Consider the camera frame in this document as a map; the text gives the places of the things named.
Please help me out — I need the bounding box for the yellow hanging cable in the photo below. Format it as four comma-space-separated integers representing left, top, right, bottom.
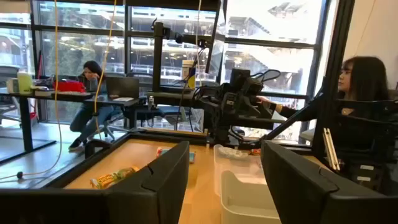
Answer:
93, 0, 118, 141
0, 0, 63, 181

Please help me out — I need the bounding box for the blue red granola bar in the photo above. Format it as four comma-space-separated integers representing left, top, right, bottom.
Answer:
156, 147, 196, 164

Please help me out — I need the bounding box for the red bag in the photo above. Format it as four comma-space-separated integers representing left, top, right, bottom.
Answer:
53, 79, 86, 93

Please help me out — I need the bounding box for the silver metal bracket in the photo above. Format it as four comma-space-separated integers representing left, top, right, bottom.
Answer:
322, 127, 341, 171

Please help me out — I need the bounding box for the office chair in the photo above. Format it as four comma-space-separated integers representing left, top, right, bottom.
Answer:
101, 111, 127, 141

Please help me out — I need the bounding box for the pale green cup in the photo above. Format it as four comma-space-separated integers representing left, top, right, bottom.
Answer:
17, 72, 34, 95

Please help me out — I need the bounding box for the white container with label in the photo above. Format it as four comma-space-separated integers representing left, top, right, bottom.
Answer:
182, 59, 197, 90

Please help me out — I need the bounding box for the green yellow granola bar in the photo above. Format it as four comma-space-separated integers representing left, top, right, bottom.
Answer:
90, 166, 140, 190

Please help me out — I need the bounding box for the dark laptop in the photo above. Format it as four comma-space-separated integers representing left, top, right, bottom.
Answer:
105, 77, 141, 100

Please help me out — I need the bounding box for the black camera stand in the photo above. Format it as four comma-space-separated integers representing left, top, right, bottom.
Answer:
151, 18, 224, 93

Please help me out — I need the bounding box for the black office desk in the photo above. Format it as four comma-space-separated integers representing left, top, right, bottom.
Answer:
0, 91, 147, 153

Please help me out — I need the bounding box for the clear plastic bin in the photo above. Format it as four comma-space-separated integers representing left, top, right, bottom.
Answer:
213, 144, 265, 197

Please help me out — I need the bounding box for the pale hanging cable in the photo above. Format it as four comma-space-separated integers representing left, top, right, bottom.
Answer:
195, 0, 203, 86

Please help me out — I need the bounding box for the black rig frame post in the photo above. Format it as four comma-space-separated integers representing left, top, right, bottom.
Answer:
257, 0, 356, 159

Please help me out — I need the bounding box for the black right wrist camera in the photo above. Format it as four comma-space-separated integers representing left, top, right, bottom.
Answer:
229, 68, 251, 90

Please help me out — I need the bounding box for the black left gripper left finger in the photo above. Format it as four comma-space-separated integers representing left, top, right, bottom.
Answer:
0, 139, 191, 224

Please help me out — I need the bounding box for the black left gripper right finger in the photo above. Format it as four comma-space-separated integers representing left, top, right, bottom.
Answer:
261, 139, 398, 224

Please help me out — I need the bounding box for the person beside rig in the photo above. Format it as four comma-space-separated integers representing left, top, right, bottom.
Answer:
257, 55, 398, 150

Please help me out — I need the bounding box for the person seated at desk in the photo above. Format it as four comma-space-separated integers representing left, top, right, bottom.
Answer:
68, 60, 116, 152

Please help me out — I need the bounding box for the white plastic bin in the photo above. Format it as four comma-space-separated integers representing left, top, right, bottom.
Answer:
220, 170, 282, 224

